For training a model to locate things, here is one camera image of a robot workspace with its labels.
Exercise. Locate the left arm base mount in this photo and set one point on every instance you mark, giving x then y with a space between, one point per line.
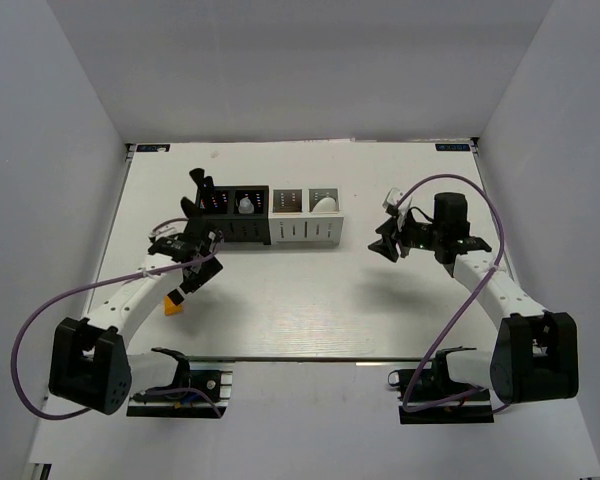
203 393

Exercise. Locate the white makeup sponge case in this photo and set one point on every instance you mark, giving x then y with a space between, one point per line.
325 205

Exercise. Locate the black brush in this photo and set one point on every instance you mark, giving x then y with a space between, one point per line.
199 178

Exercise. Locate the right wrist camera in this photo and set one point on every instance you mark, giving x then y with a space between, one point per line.
395 206

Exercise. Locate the small clear bottle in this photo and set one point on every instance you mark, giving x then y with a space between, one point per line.
246 206

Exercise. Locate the white organizer box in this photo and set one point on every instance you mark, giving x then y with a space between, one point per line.
291 219

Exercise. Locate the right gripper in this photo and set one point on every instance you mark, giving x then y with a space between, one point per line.
387 244

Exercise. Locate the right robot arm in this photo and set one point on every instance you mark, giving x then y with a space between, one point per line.
535 356

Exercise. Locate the orange cream tube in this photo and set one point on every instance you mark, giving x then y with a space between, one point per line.
170 308

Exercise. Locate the blue label sticker right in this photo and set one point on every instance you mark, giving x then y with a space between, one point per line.
453 147

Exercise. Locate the fan makeup brush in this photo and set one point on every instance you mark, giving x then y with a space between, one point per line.
208 197

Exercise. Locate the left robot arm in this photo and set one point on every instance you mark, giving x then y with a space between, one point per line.
90 364

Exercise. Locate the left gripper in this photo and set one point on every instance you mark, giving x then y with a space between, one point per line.
211 267

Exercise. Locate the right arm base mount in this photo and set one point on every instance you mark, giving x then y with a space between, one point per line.
437 406

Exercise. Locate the blue label sticker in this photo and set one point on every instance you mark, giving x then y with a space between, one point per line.
153 148
453 147

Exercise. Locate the blue label sticker left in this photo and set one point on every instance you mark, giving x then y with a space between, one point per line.
153 148

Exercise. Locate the black organizer box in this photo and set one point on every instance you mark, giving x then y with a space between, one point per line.
236 227

